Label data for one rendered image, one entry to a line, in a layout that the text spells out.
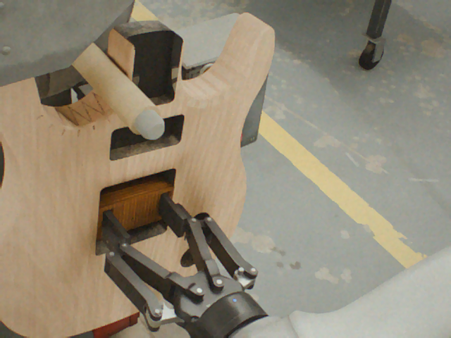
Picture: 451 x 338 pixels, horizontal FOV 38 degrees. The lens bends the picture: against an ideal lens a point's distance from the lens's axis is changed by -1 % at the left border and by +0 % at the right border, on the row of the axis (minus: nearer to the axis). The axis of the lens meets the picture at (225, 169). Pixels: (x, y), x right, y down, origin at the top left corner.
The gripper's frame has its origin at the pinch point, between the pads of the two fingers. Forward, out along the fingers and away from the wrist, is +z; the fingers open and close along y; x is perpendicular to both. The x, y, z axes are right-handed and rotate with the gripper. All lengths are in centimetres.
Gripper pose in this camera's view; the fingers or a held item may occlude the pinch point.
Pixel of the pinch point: (137, 215)
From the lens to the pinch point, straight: 77.7
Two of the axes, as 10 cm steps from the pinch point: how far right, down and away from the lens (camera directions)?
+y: 7.9, -2.4, 5.7
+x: 2.0, -7.7, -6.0
